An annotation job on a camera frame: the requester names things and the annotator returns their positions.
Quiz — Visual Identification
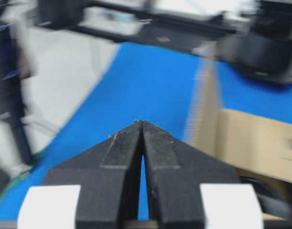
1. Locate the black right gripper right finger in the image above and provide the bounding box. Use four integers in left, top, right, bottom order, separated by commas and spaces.
142, 121, 241, 229

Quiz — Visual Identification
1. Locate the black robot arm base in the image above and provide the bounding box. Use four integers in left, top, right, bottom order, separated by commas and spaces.
217, 0, 292, 85

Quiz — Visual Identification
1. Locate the blue table mat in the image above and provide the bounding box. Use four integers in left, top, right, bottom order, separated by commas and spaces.
0, 42, 292, 221

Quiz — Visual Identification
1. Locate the brown cardboard box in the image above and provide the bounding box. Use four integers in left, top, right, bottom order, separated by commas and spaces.
183, 57, 292, 220

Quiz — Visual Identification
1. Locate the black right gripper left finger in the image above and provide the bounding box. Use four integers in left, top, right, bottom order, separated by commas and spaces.
17, 120, 143, 229

